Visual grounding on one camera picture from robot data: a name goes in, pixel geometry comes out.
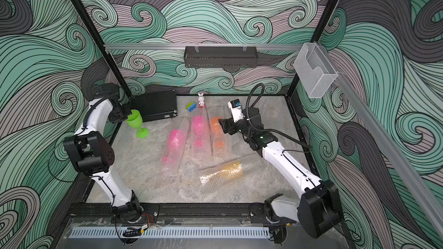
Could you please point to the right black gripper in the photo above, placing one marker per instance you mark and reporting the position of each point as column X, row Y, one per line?
column 229, row 124

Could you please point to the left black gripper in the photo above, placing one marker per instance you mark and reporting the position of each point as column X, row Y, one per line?
column 128, row 112

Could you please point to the green plastic wine glass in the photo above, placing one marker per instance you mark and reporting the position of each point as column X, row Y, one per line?
column 135, row 121

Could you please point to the orange plastic wine glass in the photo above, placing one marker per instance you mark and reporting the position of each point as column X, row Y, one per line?
column 217, row 133

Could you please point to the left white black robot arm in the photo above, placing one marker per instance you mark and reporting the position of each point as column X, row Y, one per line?
column 92, row 155

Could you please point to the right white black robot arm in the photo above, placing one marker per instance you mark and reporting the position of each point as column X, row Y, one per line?
column 317, row 207

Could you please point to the bubble wrap of yellow glass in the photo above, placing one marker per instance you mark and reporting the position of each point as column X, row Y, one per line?
column 251, row 164

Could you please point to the yellow wine glass wrapped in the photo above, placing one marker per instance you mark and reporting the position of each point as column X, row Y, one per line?
column 224, row 172

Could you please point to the magenta wine glass middle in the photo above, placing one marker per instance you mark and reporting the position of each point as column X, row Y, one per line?
column 198, row 124

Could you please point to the pink wine glass left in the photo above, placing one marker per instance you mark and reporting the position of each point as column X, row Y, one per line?
column 174, row 147

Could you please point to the bubble wrap of pink glass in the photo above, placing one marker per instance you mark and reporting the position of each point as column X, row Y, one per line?
column 182, row 124

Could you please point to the black hard case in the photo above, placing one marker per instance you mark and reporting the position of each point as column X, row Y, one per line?
column 155, row 106

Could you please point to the small bunny figurine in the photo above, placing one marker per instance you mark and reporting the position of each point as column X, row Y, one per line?
column 201, row 100

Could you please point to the green blue toy block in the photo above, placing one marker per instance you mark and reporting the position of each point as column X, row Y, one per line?
column 191, row 106

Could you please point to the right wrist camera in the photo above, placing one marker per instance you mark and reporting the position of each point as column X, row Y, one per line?
column 236, row 110

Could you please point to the aluminium back wall rail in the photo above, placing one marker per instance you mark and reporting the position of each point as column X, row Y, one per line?
column 178, row 46

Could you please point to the aluminium wall rail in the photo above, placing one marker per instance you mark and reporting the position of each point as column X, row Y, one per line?
column 178, row 46
column 392, row 96

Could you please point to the black perforated wall tray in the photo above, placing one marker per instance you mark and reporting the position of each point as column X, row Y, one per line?
column 229, row 57

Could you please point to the clear plastic wall bin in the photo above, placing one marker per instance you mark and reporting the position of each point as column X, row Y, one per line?
column 315, row 69

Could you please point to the black front mounting rail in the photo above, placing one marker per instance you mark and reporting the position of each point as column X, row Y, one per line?
column 255, row 211

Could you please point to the white slotted cable duct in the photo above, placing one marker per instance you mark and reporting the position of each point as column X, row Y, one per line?
column 174, row 233

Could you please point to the aluminium right wall rail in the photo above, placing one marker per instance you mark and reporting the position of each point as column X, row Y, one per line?
column 392, row 96

